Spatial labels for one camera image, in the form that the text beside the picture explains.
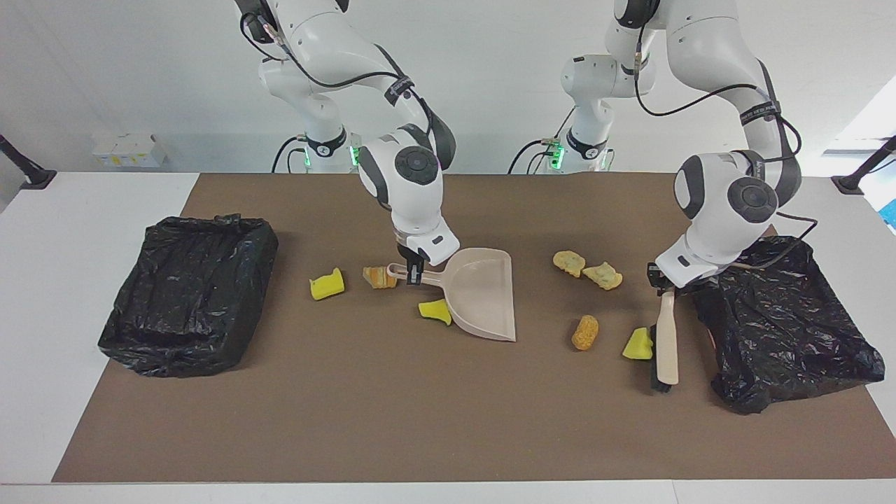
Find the blue object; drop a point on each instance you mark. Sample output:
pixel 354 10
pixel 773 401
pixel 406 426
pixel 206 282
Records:
pixel 891 213

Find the beige brush black bristles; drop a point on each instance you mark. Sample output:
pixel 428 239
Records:
pixel 668 336

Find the black camera stand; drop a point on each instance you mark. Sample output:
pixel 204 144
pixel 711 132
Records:
pixel 35 178
pixel 850 183

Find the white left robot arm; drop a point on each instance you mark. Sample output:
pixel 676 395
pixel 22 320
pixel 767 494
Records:
pixel 717 234

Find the yellow sponge piece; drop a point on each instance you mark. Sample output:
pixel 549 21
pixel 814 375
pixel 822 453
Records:
pixel 432 309
pixel 638 344
pixel 326 285

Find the black bag lined bin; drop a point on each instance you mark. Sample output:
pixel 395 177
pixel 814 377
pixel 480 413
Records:
pixel 182 301
pixel 784 329

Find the beige plastic dustpan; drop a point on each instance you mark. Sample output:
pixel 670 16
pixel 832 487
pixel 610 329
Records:
pixel 483 294

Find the brown bread roll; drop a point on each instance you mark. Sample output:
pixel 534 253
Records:
pixel 585 332

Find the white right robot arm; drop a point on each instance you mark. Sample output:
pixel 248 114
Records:
pixel 413 203

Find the brown table mat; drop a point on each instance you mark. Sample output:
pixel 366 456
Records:
pixel 392 434

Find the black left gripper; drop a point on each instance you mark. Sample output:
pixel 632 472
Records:
pixel 659 278

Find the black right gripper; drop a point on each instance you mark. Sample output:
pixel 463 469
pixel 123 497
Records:
pixel 407 255

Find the orange striped croissant piece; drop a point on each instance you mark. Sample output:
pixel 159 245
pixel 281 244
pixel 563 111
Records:
pixel 378 278

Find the white cardboard box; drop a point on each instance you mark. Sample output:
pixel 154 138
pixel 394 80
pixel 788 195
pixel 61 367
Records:
pixel 126 150

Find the flaky pastry piece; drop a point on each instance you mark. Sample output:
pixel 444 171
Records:
pixel 568 262
pixel 603 276

